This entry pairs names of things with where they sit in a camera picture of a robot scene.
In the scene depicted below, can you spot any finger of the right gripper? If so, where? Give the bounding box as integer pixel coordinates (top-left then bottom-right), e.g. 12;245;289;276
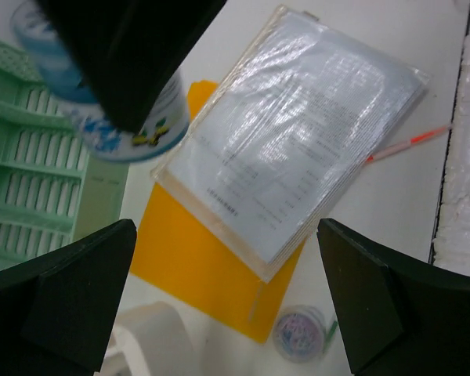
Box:
38;0;225;133

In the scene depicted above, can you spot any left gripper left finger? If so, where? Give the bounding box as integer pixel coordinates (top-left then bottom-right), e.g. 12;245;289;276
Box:
0;219;137;375

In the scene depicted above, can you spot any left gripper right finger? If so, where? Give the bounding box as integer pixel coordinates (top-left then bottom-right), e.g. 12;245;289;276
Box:
317;219;470;375

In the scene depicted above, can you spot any green-tipped white pen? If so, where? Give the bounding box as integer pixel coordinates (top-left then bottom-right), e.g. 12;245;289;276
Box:
322;316;338;355

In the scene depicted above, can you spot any dark-lidded ink jar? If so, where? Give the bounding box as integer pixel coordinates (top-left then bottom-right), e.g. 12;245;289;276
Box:
272;305;326;363

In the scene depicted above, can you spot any white plastic drawer unit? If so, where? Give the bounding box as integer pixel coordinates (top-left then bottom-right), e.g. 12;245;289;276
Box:
97;302;203;375

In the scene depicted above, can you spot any white front shelf board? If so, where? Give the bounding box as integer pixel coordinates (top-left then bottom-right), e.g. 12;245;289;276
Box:
433;34;470;276

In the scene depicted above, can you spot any green four-slot file organizer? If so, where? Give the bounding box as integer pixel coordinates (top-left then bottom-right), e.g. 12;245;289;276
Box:
0;41;128;271

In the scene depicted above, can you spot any orange paper folder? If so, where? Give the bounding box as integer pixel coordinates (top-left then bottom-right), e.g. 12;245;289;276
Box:
128;78;306;345

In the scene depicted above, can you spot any orange-tipped clear pen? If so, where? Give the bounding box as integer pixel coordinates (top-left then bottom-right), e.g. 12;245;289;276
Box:
366;124;452;164

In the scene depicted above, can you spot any clear mesh document pouch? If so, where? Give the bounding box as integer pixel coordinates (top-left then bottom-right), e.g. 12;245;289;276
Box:
156;5;429;282

